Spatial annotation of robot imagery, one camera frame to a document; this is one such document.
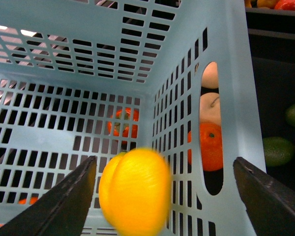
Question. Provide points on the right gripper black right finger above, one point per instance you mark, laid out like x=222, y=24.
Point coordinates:
x=270, y=205

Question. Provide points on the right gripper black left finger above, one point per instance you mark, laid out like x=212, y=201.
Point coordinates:
x=62, y=211

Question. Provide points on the yellow lemon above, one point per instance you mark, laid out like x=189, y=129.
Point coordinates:
x=135, y=192

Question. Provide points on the light teal plastic basket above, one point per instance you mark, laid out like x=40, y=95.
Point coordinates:
x=66, y=66

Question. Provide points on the green lime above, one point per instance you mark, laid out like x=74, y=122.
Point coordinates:
x=278, y=151

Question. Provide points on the large orange mandarin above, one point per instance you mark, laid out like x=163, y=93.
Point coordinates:
x=211, y=146

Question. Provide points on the orange persimmon green calyx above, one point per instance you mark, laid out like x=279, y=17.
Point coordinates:
x=124, y=125

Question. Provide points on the white apple with stem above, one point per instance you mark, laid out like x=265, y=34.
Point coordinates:
x=210, y=108

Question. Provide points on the black fruit display tray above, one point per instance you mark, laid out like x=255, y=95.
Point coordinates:
x=273, y=58

